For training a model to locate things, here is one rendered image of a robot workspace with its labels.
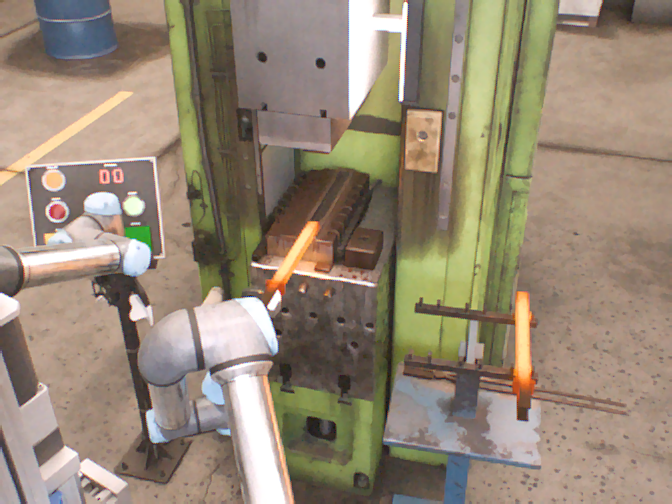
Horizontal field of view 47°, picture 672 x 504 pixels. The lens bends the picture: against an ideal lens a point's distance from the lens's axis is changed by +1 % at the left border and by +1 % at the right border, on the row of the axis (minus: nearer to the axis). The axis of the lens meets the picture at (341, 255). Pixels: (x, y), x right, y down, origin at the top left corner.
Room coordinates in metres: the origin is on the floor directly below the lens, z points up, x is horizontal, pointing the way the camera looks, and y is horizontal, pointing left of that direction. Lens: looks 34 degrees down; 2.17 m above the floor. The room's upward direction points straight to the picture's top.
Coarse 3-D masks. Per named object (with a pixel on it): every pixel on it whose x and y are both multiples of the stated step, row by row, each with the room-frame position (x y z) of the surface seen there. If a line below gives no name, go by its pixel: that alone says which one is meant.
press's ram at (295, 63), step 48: (240, 0) 1.84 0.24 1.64; (288, 0) 1.81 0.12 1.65; (336, 0) 1.78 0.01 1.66; (384, 0) 2.10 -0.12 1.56; (240, 48) 1.85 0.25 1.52; (288, 48) 1.81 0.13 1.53; (336, 48) 1.78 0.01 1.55; (384, 48) 2.12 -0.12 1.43; (240, 96) 1.85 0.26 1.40; (288, 96) 1.81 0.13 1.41; (336, 96) 1.78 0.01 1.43
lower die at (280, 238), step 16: (320, 176) 2.17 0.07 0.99; (336, 176) 2.15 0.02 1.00; (352, 176) 2.17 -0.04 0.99; (368, 176) 2.18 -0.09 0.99; (304, 192) 2.09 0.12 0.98; (320, 192) 2.07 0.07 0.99; (288, 208) 1.99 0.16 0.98; (304, 208) 1.97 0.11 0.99; (336, 208) 1.97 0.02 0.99; (352, 208) 1.99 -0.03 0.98; (288, 224) 1.88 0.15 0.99; (304, 224) 1.87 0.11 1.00; (320, 224) 1.87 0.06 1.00; (336, 224) 1.88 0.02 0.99; (272, 240) 1.83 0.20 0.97; (288, 240) 1.82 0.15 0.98; (320, 240) 1.79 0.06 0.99; (336, 240) 1.82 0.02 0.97; (304, 256) 1.81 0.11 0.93; (320, 256) 1.79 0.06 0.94; (336, 256) 1.82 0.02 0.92
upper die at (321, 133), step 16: (272, 112) 1.83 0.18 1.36; (272, 128) 1.83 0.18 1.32; (288, 128) 1.82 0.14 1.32; (304, 128) 1.80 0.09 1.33; (320, 128) 1.79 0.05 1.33; (336, 128) 1.83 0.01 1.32; (272, 144) 1.83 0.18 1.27; (288, 144) 1.82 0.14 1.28; (304, 144) 1.80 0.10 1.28; (320, 144) 1.79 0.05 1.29; (336, 144) 1.83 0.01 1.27
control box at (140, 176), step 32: (128, 160) 1.88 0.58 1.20; (32, 192) 1.81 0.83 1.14; (64, 192) 1.82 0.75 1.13; (96, 192) 1.83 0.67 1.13; (128, 192) 1.84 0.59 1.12; (160, 192) 1.89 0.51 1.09; (32, 224) 1.77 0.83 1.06; (64, 224) 1.78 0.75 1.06; (128, 224) 1.80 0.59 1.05; (160, 224) 1.81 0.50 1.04; (160, 256) 1.76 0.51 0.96
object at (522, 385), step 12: (516, 300) 1.60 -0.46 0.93; (516, 312) 1.55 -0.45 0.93; (528, 312) 1.54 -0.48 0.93; (516, 324) 1.50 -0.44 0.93; (528, 324) 1.49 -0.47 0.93; (516, 336) 1.45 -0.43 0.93; (528, 336) 1.45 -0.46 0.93; (516, 348) 1.41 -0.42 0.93; (528, 348) 1.40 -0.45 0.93; (516, 360) 1.36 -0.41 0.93; (528, 360) 1.36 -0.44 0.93; (516, 372) 1.32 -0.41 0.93; (528, 372) 1.32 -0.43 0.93; (516, 384) 1.28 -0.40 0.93; (528, 384) 1.27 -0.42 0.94; (528, 396) 1.23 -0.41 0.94; (528, 408) 1.20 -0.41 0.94; (528, 420) 1.20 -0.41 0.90
